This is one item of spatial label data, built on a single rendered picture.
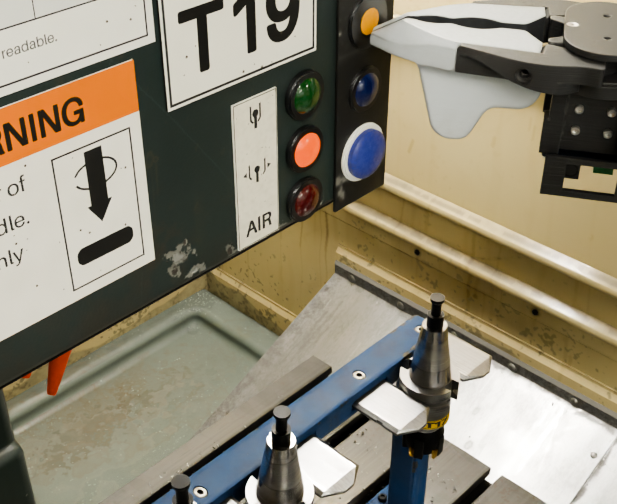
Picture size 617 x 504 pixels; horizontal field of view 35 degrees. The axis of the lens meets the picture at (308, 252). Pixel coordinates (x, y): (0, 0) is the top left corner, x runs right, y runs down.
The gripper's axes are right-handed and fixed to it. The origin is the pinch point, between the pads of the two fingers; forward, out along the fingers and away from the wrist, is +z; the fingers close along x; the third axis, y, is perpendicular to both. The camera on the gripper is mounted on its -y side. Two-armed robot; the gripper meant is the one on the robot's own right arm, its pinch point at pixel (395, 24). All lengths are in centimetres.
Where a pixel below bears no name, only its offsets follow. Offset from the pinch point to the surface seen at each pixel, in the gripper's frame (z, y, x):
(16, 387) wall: 79, 108, 71
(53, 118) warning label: 11.5, -1.3, -16.5
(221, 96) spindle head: 7.0, 1.0, -8.6
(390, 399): 2, 50, 25
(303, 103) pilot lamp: 3.9, 2.9, -4.6
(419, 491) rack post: -1, 75, 35
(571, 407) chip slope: -21, 87, 68
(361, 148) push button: 1.4, 7.2, -0.8
